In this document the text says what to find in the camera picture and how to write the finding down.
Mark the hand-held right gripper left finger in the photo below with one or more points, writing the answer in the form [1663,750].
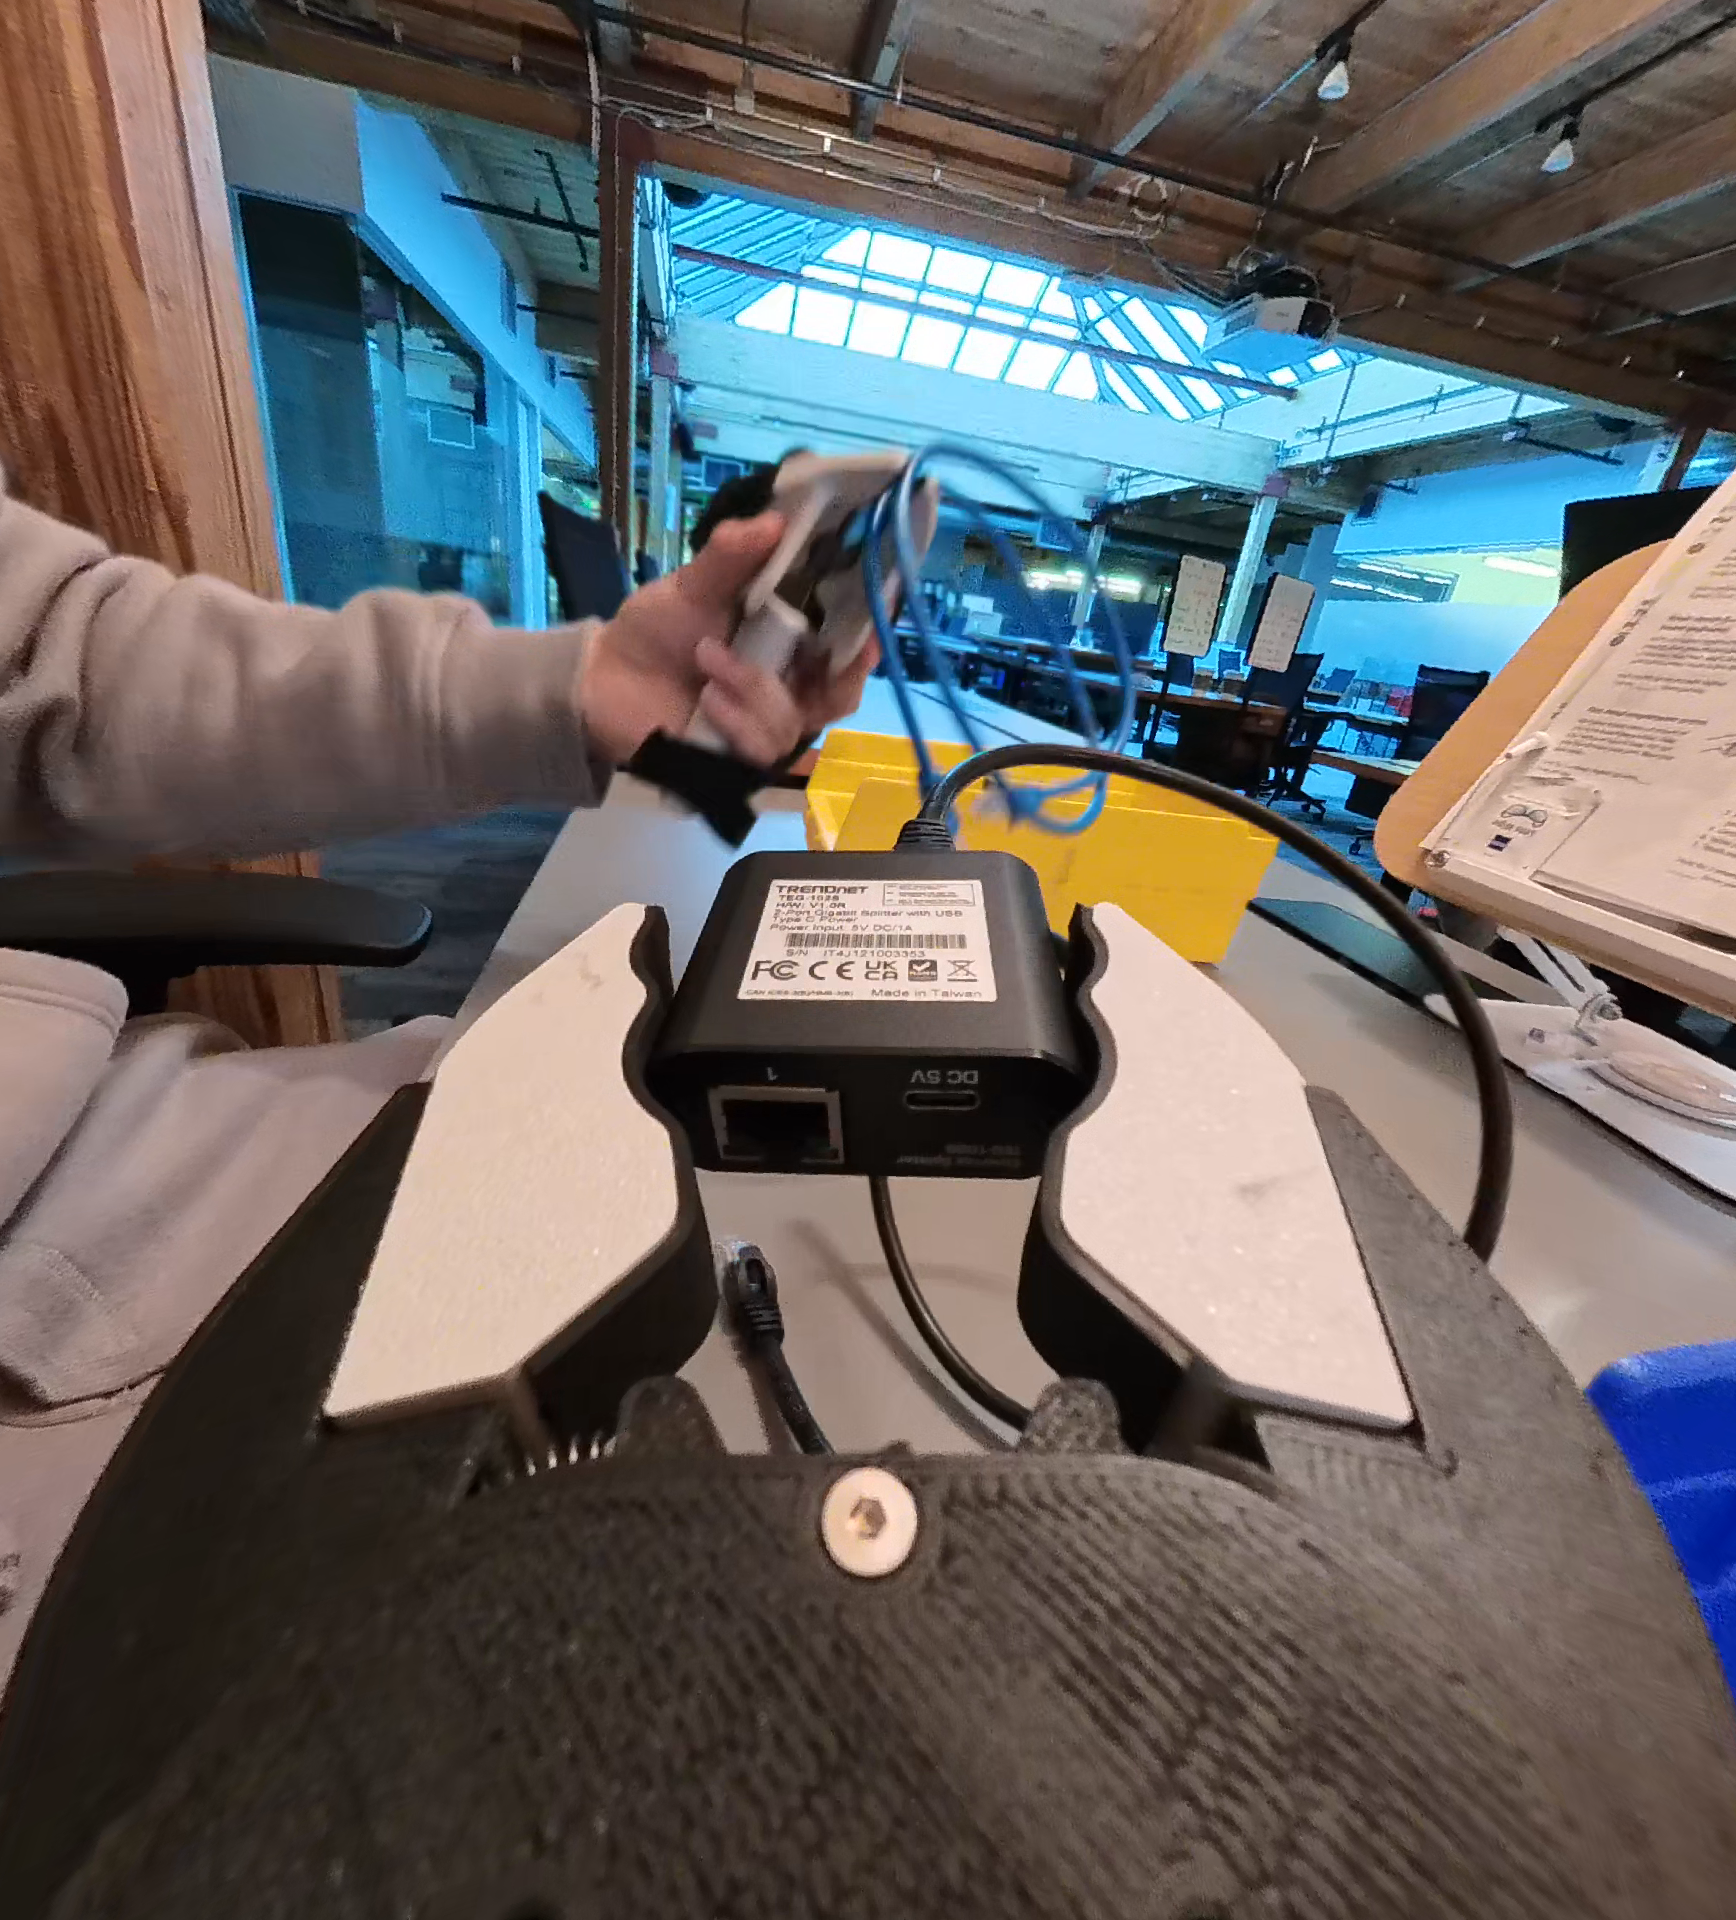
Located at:
[523,1184]

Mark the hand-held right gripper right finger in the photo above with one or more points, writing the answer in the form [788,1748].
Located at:
[1212,1200]

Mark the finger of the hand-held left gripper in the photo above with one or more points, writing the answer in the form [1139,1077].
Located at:
[869,555]

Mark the yellow plastic bin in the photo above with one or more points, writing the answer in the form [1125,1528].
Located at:
[1152,885]

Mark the black network splitter box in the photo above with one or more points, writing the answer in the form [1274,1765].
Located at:
[869,1034]

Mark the person's left forearm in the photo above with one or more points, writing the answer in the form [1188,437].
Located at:
[239,674]

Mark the person's left hand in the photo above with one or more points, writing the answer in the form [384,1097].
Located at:
[672,661]

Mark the white board on stand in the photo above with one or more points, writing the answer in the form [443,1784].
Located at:
[1195,604]
[1283,622]

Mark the black chair armrest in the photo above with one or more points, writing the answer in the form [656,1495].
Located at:
[209,915]

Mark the ceiling projector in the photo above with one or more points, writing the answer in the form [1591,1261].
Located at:
[1270,333]

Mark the person's grey hoodie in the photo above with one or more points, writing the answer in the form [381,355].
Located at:
[59,1171]

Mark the white stand base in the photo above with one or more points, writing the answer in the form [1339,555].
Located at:
[1679,1095]

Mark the wooden reading board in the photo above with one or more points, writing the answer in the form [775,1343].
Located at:
[1468,750]

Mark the black office chair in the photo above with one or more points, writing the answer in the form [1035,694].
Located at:
[1446,713]

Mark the ceiling spot lamp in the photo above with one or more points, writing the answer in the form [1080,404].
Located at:
[1560,147]
[1334,75]

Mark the printed paper booklet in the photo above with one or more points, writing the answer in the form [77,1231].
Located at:
[1708,720]

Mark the wooden pillar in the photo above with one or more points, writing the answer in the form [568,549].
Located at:
[72,301]

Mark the black monitor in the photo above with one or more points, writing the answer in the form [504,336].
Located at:
[1632,540]

